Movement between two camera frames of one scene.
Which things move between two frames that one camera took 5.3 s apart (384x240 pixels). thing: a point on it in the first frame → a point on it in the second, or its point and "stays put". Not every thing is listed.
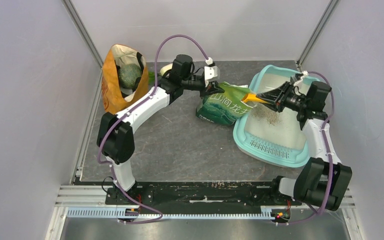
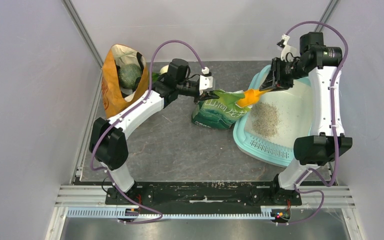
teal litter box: x=279 y=136 stays put
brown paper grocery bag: x=116 y=98 stays put
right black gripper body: x=292 y=100 → x=285 y=72
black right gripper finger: x=275 y=95 → x=269 y=84
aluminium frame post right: x=327 y=16 stays put
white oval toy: x=165 y=68 stays put
